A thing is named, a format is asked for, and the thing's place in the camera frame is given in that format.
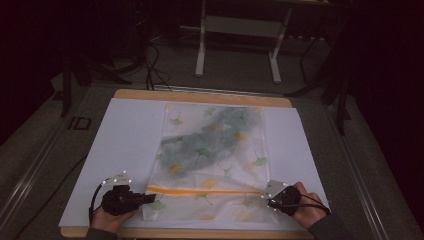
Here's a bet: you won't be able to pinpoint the white table mat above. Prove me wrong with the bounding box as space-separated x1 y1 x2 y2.
58 97 331 232

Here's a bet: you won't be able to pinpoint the black floor cables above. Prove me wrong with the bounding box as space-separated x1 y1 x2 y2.
142 42 173 92

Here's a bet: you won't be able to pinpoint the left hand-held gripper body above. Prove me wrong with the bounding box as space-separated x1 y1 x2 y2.
100 170 148 217

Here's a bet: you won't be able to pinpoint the black floor socket plate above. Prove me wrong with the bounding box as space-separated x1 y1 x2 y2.
67 116 93 131

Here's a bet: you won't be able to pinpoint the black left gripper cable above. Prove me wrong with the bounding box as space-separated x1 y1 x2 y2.
87 181 114 226

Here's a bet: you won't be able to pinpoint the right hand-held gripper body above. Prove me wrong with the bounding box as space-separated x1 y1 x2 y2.
260 179 303 217

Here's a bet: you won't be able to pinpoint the silver floor rail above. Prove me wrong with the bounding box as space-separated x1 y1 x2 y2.
0 121 69 229
323 101 392 240

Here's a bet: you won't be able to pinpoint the white metal desk frame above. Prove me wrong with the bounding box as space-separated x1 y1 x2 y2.
194 0 332 85

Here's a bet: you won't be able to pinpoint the person's right hand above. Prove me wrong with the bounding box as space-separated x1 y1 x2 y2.
292 181 332 230

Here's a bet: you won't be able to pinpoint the person's left hand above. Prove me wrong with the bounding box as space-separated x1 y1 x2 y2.
90 205 140 235

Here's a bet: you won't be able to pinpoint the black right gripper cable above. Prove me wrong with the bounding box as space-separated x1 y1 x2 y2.
275 192 333 216

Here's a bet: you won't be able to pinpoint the leaf print mesh laundry bag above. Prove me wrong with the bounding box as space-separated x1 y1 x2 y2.
141 102 282 224

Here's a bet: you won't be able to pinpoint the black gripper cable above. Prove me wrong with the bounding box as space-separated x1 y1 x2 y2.
87 181 114 226
275 192 333 216

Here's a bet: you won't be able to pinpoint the grey-green fluffy cloth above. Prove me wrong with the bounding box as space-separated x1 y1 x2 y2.
156 106 265 178

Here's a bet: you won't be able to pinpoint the black metal stand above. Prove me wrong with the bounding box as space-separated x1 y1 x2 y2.
285 31 353 137
59 49 133 118

